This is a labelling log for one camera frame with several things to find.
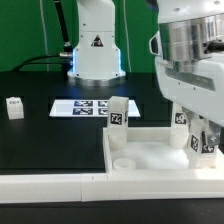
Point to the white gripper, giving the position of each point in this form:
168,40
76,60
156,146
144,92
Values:
201,91

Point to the white square tabletop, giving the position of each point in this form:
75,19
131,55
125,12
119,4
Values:
149,149

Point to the white marker sheet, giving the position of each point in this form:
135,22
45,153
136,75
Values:
79,108

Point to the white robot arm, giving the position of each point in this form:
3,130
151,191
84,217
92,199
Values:
188,49

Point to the white L-shaped obstacle wall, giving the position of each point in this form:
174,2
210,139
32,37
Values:
113,186

